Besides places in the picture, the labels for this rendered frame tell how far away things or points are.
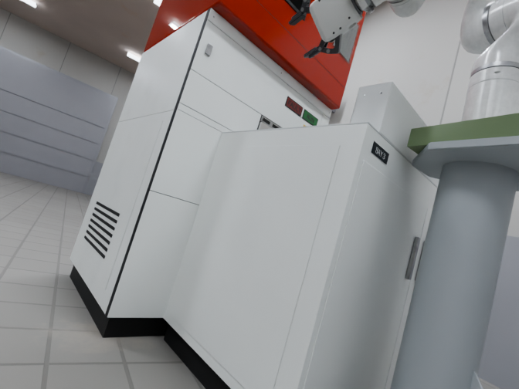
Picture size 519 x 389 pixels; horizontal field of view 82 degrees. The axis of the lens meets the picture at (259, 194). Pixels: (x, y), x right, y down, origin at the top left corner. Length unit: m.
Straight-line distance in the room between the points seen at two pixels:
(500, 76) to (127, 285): 1.23
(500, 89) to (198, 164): 0.92
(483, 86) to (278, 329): 0.80
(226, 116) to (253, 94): 0.17
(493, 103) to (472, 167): 0.18
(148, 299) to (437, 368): 0.88
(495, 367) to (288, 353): 1.86
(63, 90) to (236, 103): 8.07
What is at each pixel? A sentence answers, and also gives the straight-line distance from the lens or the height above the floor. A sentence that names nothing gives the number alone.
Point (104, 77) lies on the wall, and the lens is 9.37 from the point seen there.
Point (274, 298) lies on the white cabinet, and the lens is 0.80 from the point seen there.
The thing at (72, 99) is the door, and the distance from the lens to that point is 9.13.
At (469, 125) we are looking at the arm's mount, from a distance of 0.84.
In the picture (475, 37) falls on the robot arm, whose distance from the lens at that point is 1.13.
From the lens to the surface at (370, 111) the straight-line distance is 0.86.
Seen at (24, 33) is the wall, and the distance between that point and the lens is 9.57.
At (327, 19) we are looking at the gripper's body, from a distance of 0.85.
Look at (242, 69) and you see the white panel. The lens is 1.31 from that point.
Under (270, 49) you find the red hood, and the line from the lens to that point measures 1.37.
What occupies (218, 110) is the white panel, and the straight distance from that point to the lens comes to 1.21.
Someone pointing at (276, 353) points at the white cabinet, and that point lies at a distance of 0.80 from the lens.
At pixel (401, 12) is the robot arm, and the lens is 0.88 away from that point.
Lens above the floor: 0.51
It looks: 6 degrees up
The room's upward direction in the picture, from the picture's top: 17 degrees clockwise
